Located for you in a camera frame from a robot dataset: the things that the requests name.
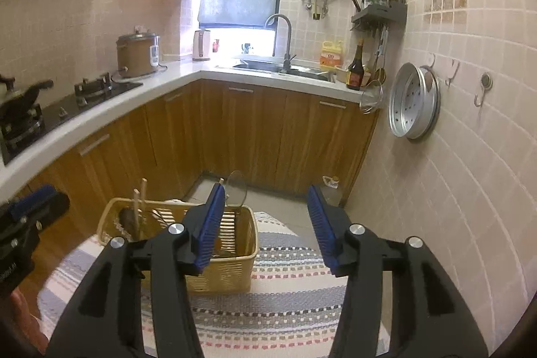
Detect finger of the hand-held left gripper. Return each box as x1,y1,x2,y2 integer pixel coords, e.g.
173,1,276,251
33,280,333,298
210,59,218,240
23,192,70,235
7,185,56,221

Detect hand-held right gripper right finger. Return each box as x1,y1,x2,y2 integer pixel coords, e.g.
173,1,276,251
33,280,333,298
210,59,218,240
306,185,490,358

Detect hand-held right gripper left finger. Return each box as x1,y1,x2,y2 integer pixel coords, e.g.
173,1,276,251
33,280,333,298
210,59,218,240
45,182,227,358

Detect beige slotted plastic basket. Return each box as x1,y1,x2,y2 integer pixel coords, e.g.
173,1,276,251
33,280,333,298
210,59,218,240
97,196,260,295

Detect person's left hand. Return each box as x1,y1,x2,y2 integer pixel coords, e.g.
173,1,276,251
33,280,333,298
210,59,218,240
10,290,49,354

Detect black gas stove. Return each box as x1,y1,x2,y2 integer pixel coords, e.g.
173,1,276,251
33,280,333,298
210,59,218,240
0,73,144,166

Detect black wok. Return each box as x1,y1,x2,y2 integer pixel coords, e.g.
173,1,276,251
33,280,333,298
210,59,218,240
0,73,54,124

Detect wooden base cabinets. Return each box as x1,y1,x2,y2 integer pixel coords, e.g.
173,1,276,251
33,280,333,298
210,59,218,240
0,79,380,241

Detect white kitchen countertop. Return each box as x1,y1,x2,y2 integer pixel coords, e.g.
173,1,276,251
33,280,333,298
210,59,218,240
0,57,380,203

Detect round metal steamer tray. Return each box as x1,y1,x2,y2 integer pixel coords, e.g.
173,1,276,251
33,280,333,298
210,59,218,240
388,62,441,141

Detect dark soy sauce bottle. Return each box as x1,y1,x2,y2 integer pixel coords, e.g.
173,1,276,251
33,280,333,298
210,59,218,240
346,38,365,91

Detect steel kitchen sink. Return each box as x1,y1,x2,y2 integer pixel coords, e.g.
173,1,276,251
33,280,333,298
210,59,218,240
216,62,336,84

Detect yellow oil bottle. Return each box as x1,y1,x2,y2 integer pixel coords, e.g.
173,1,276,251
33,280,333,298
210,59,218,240
320,40,345,79

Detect brown rice cooker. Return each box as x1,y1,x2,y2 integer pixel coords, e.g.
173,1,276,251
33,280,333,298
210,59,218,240
116,30,161,79

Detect hanging metal ladle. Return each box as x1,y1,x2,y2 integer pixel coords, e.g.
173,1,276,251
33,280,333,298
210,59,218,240
369,27,389,84

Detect white electric kettle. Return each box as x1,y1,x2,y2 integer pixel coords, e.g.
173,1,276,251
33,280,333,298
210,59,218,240
192,29,211,62

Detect curved metal faucet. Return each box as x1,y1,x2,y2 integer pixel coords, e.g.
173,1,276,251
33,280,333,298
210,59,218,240
264,14,296,73

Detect metal wire strainer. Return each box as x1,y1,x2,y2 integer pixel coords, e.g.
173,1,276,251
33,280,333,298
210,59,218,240
358,80,384,115

